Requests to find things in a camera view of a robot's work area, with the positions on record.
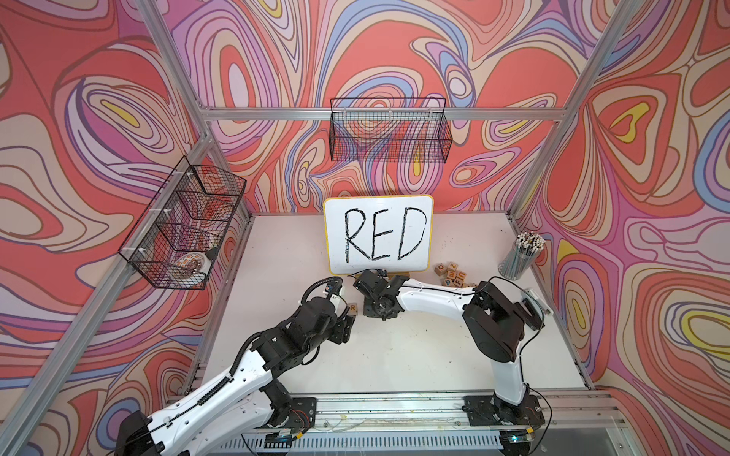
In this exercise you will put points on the tape roll in basket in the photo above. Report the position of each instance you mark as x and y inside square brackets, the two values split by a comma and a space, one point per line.
[190, 269]

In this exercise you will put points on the wire basket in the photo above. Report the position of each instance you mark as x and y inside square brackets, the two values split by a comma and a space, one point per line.
[191, 212]
[389, 130]

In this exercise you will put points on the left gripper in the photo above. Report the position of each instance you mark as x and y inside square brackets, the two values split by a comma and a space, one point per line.
[343, 329]

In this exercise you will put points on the back wire basket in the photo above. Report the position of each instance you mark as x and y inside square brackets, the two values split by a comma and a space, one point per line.
[389, 130]

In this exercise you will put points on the cup of pencils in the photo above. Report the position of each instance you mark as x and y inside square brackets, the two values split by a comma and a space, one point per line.
[525, 249]

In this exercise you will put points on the black stapler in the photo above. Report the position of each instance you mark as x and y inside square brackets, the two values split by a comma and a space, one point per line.
[539, 302]

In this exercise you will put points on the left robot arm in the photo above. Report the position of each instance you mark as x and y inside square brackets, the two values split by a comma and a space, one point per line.
[248, 394]

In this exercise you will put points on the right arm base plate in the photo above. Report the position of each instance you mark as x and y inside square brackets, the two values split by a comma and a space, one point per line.
[490, 410]

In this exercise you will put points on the whiteboard with RED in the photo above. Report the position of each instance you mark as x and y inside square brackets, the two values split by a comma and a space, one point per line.
[393, 233]

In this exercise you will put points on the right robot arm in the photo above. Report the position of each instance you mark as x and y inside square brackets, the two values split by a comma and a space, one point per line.
[497, 327]

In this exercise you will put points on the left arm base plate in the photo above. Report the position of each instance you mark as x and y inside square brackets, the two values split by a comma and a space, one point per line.
[299, 414]

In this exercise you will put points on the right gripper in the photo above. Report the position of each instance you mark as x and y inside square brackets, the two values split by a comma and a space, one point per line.
[368, 311]

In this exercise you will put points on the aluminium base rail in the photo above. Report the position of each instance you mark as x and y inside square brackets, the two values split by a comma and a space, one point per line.
[436, 421]

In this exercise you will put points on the left wire basket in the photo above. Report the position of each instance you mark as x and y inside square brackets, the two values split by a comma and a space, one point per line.
[191, 212]

